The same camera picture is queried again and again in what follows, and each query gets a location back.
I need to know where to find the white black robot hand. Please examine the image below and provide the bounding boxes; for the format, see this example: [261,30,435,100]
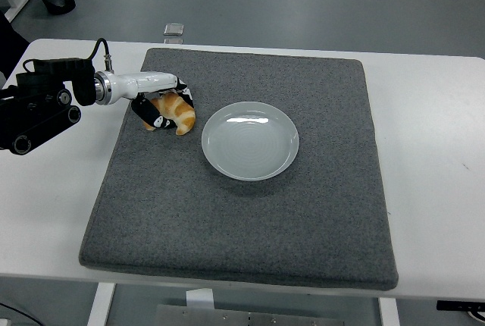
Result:
[109,71,196,132]

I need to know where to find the golden croissant bread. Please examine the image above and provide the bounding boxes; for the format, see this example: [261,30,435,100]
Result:
[143,92,196,136]

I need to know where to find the light grey round plate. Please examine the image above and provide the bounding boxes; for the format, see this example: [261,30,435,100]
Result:
[200,101,300,182]

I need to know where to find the person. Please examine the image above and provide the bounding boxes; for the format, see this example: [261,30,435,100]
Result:
[0,11,30,80]

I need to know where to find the grey felt mat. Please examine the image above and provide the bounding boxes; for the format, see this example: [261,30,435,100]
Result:
[78,47,400,292]

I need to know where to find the white table leg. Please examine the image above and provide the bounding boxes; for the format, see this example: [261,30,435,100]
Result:
[378,297,399,326]
[86,283,117,326]

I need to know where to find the black table control panel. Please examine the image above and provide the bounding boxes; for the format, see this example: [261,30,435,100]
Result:
[436,299,485,312]

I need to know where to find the thin black floor cable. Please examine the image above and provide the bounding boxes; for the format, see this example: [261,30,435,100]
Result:
[0,302,20,318]

